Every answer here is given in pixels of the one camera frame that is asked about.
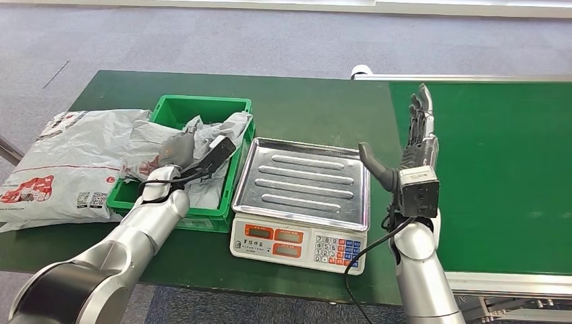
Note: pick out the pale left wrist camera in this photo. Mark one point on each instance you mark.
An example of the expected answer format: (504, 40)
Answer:
(219, 152)

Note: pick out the grey parcel bag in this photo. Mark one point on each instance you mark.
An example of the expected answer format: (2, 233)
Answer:
(205, 196)
(143, 138)

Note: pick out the grey metal bar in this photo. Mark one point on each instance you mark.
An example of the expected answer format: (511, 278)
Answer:
(10, 154)

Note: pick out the white conveyor roller end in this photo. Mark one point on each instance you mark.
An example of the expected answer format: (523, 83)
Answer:
(361, 71)

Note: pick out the aluminium conveyor frame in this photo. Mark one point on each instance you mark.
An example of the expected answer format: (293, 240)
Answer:
(469, 79)

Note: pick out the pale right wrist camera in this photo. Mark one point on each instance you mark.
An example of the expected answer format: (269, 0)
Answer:
(420, 192)

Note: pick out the large flat grey mailer bag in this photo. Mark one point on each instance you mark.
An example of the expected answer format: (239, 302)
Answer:
(71, 170)

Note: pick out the green plastic crate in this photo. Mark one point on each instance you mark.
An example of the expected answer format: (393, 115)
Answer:
(178, 107)

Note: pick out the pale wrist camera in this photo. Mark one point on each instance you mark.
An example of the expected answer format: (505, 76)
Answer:
(219, 152)
(420, 192)

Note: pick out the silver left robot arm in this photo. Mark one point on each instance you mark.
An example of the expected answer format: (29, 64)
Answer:
(111, 259)

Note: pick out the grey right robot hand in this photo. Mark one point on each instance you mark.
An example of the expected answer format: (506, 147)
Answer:
(420, 152)

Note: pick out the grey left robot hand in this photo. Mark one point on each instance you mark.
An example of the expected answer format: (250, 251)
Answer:
(176, 150)

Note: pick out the dark green table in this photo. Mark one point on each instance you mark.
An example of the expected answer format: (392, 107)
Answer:
(304, 107)

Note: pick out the white scale with steel tray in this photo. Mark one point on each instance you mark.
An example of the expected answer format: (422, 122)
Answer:
(304, 179)

